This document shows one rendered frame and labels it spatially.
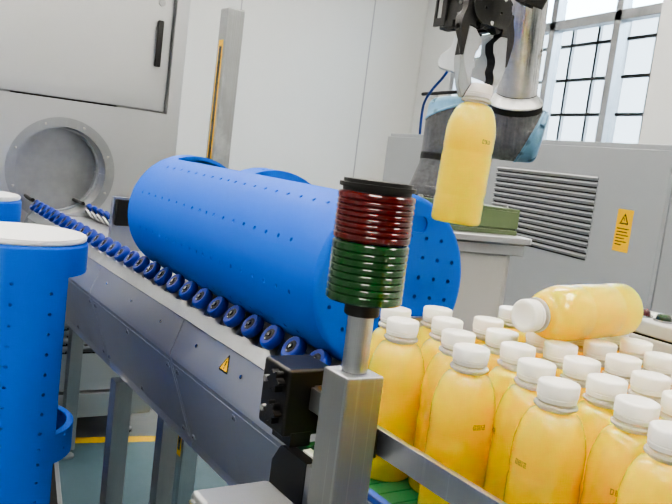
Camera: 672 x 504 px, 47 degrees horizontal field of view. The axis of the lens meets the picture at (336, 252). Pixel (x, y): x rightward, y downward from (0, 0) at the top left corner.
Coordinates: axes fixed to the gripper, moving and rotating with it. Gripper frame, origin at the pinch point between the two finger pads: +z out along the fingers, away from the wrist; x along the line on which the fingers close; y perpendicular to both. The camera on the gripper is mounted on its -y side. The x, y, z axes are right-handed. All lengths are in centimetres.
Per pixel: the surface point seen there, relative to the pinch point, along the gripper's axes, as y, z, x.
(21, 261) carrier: 82, 37, 37
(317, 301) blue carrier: 14.7, 32.3, 11.8
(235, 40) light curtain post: 152, -31, -38
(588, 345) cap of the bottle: -20.4, 31.0, -4.2
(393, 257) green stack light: -31, 22, 36
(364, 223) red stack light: -30, 19, 39
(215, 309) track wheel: 54, 40, 8
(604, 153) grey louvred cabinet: 98, -13, -160
